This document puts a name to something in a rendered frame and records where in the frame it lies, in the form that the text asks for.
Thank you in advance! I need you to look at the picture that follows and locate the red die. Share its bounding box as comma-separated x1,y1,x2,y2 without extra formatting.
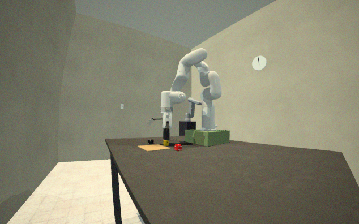
174,144,182,151

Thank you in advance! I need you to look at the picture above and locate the tan flat mat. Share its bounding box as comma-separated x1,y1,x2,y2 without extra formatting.
138,144,170,152

